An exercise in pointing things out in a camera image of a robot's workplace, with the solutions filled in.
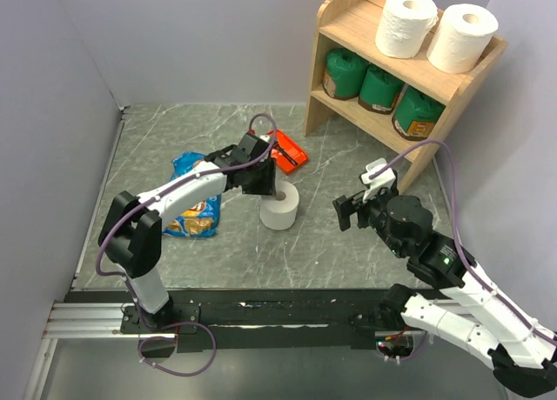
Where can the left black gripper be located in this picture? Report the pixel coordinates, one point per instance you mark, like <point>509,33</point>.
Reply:
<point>267,185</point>

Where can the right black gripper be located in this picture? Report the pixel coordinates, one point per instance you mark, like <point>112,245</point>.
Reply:
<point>345,205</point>

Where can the white paper roll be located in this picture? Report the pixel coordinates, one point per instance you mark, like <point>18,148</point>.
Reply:
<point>279,212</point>
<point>403,27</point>
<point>463,33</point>

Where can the green roll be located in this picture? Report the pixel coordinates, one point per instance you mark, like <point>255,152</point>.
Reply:
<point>344,73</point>
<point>416,114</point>
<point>380,90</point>

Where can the white paper roll front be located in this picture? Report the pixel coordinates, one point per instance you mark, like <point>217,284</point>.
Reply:
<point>403,27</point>

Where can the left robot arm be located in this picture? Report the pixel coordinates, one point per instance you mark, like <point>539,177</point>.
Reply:
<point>132,233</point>

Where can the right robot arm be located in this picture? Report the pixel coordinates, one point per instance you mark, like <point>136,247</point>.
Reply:
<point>520,352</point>

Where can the wooden two-tier shelf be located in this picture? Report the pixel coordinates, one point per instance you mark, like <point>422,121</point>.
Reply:
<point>353,24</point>

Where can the orange razor box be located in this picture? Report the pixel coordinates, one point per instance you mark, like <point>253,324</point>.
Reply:
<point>293,149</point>

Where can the black razor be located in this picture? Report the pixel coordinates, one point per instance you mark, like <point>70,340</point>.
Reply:
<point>285,154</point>

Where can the blue chips bag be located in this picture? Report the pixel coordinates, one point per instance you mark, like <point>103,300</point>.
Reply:
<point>201,220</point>

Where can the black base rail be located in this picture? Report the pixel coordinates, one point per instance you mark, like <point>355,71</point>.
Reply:
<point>268,319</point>

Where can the aluminium frame rail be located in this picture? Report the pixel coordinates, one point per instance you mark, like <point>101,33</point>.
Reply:
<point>84,321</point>

